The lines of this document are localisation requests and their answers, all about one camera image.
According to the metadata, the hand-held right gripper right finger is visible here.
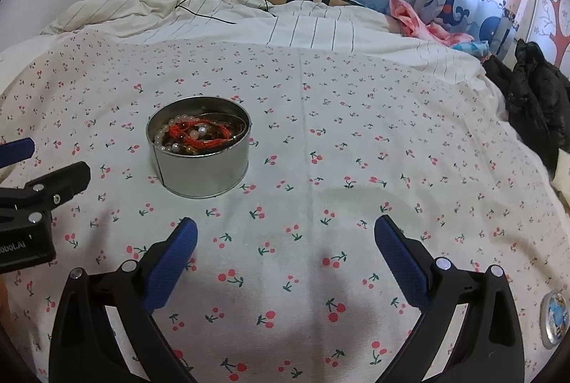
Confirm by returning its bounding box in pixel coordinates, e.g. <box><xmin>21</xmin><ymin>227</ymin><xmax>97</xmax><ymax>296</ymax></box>
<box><xmin>374</xmin><ymin>214</ymin><xmax>525</xmax><ymax>383</ymax></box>

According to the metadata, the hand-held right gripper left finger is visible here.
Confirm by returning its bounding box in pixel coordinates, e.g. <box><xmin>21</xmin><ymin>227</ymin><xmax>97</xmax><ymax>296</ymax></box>
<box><xmin>49</xmin><ymin>217</ymin><xmax>199</xmax><ymax>383</ymax></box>

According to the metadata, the round tin lid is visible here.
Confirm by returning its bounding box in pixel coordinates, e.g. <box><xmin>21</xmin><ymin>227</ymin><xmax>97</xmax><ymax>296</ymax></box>
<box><xmin>539</xmin><ymin>289</ymin><xmax>569</xmax><ymax>351</ymax></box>

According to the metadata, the pink cloth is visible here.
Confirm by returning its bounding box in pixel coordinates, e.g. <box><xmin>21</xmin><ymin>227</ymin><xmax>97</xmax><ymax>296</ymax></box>
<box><xmin>389</xmin><ymin>0</ymin><xmax>476</xmax><ymax>48</ymax></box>

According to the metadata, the silver bangle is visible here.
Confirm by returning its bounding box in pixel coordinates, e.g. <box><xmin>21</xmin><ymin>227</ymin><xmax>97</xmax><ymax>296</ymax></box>
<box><xmin>196</xmin><ymin>112</ymin><xmax>249</xmax><ymax>141</ymax></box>

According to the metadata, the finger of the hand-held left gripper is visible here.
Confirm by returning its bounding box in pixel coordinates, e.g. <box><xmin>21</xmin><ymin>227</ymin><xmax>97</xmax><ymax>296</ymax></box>
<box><xmin>0</xmin><ymin>161</ymin><xmax>92</xmax><ymax>226</ymax></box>
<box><xmin>0</xmin><ymin>137</ymin><xmax>36</xmax><ymax>166</ymax></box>

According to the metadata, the round metal tin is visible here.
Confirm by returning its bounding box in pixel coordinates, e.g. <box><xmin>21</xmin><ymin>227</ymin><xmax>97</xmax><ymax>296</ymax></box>
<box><xmin>146</xmin><ymin>95</ymin><xmax>251</xmax><ymax>199</ymax></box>

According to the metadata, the white pearl bracelet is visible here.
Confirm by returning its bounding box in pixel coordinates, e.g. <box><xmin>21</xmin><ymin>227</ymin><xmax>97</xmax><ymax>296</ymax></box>
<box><xmin>153</xmin><ymin>113</ymin><xmax>208</xmax><ymax>155</ymax></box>

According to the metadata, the cherry print bed sheet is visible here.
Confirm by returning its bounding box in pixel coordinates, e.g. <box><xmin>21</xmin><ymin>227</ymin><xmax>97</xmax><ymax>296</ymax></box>
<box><xmin>0</xmin><ymin>36</ymin><xmax>570</xmax><ymax>383</ymax></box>

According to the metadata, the black jacket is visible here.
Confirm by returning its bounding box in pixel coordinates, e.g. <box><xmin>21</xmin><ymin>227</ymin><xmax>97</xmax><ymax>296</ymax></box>
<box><xmin>482</xmin><ymin>38</ymin><xmax>570</xmax><ymax>162</ymax></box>

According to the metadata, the white striped quilt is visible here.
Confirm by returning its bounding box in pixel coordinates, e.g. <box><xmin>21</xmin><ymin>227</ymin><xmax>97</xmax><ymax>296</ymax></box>
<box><xmin>40</xmin><ymin>0</ymin><xmax>491</xmax><ymax>86</ymax></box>

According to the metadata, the red string bracelet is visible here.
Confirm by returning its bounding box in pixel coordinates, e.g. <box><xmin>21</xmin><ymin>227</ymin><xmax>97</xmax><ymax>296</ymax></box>
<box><xmin>167</xmin><ymin>119</ymin><xmax>233</xmax><ymax>153</ymax></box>

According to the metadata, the teal cloth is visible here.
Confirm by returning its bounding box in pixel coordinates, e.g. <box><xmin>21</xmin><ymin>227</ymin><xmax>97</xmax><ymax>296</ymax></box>
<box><xmin>453</xmin><ymin>39</ymin><xmax>491</xmax><ymax>59</ymax></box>

